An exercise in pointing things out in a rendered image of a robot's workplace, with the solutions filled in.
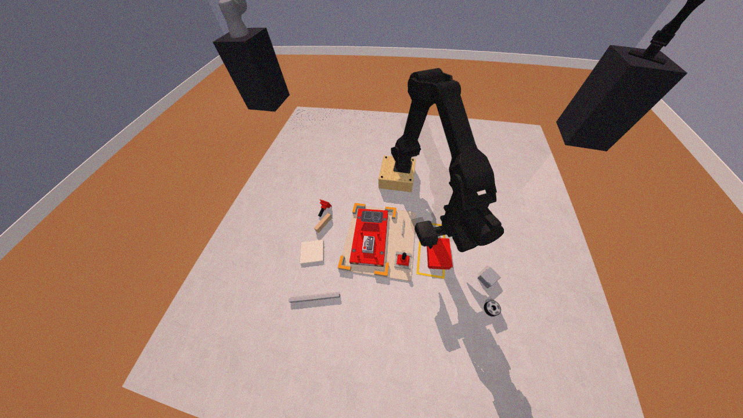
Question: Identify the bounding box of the small white wheel with black tyre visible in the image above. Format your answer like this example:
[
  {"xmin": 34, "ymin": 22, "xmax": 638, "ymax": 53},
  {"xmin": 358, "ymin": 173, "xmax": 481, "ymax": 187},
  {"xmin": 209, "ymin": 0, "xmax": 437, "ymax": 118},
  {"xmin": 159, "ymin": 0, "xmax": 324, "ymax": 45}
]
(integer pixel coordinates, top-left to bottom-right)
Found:
[{"xmin": 484, "ymin": 301, "xmax": 501, "ymax": 316}]

